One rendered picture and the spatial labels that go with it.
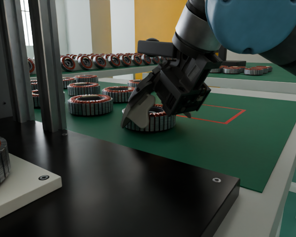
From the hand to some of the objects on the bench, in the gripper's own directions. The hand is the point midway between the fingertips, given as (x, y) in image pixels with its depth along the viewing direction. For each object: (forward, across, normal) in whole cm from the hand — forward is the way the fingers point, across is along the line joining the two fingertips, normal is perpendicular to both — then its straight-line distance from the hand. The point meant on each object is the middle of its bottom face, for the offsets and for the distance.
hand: (148, 118), depth 53 cm
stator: (+23, +26, +32) cm, 47 cm away
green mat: (+16, +9, +20) cm, 27 cm away
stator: (+1, 0, -1) cm, 1 cm away
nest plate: (-8, -33, -10) cm, 36 cm away
